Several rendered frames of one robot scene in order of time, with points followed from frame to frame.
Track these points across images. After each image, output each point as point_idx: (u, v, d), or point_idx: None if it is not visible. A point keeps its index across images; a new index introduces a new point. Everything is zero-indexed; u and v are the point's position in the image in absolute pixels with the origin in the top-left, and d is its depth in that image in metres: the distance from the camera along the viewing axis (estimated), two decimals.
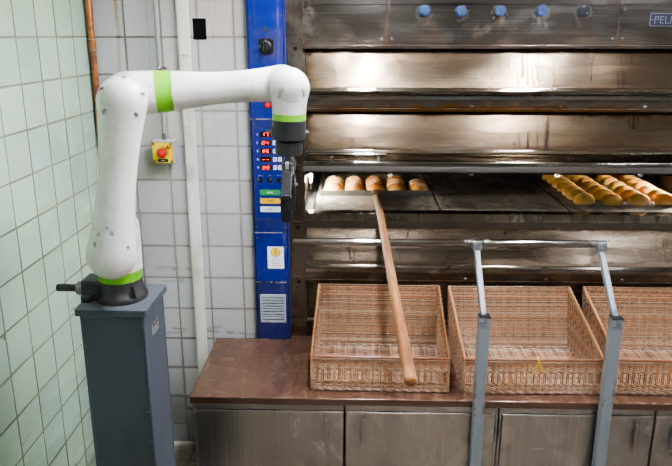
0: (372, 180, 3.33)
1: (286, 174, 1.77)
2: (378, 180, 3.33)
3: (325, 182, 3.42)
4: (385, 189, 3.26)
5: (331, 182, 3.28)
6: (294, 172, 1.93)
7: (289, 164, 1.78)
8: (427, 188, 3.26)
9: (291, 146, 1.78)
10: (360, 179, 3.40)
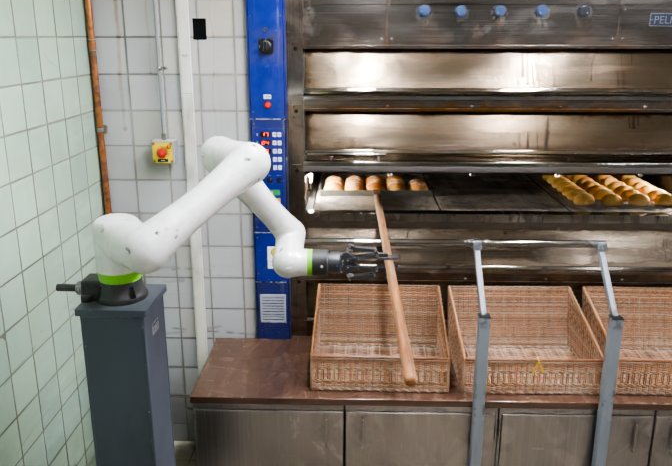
0: (372, 180, 3.33)
1: (357, 277, 2.29)
2: (378, 180, 3.33)
3: (325, 182, 3.42)
4: (385, 189, 3.26)
5: (331, 182, 3.28)
6: (368, 248, 2.25)
7: (348, 276, 2.28)
8: (427, 188, 3.26)
9: (332, 273, 2.28)
10: (359, 179, 3.40)
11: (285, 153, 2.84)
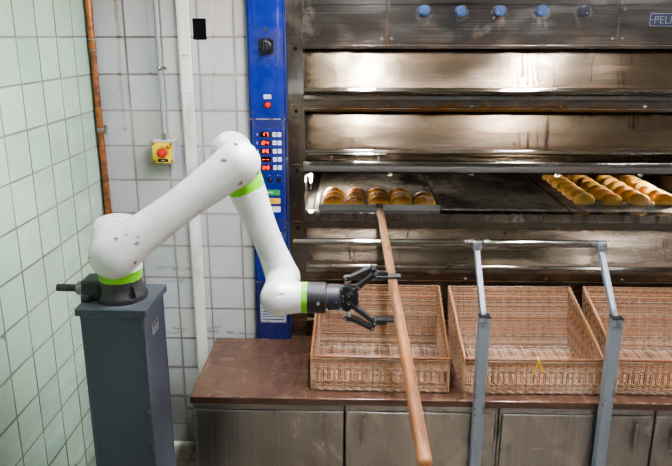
0: (375, 193, 3.06)
1: (353, 320, 1.97)
2: (381, 193, 3.06)
3: (324, 194, 3.15)
4: (389, 203, 2.99)
5: (330, 195, 3.01)
6: (365, 270, 1.91)
7: (345, 314, 1.95)
8: (435, 202, 2.99)
9: (330, 310, 1.95)
10: (361, 191, 3.13)
11: (285, 153, 2.84)
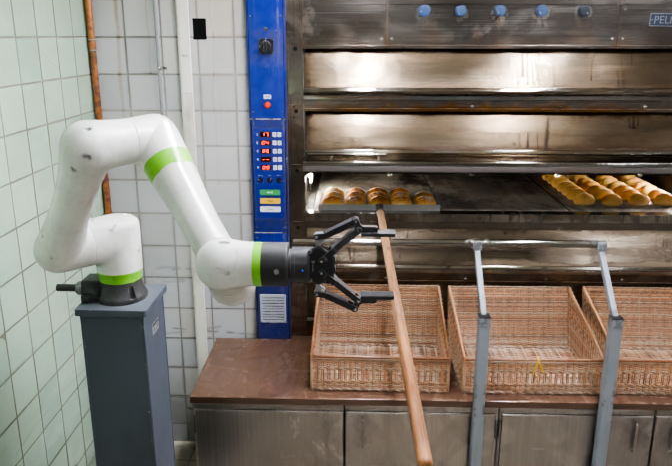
0: (375, 193, 3.06)
1: (329, 297, 1.38)
2: (381, 193, 3.06)
3: (324, 194, 3.15)
4: (389, 203, 2.99)
5: (330, 195, 3.01)
6: (344, 223, 1.33)
7: (317, 288, 1.37)
8: (435, 202, 2.99)
9: (295, 282, 1.37)
10: (361, 191, 3.13)
11: (285, 153, 2.84)
